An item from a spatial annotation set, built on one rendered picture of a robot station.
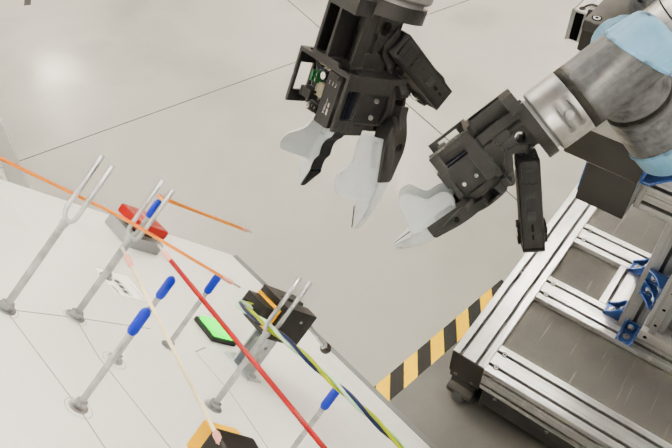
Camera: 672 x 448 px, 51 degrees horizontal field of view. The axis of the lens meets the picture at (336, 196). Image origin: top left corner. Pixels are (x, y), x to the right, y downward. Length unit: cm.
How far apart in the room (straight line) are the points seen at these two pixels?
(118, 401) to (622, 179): 95
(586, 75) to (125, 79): 256
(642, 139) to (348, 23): 37
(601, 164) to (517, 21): 226
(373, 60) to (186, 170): 204
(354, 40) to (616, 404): 142
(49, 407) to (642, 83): 61
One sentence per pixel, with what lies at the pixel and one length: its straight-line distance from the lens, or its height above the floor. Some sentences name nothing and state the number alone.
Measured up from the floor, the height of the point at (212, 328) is 112.
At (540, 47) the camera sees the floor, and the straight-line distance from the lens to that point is 333.
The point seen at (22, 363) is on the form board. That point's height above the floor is 133.
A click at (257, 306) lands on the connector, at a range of 71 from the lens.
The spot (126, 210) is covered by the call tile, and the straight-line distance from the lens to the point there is 91.
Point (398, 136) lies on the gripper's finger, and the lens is 63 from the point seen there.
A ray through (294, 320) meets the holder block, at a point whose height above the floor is 116.
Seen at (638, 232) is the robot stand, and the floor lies 21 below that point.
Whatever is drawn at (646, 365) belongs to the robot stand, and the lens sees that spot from 198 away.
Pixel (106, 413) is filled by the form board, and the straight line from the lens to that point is 55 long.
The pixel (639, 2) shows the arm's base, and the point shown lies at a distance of 125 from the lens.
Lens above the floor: 176
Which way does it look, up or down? 45 degrees down
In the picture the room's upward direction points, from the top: straight up
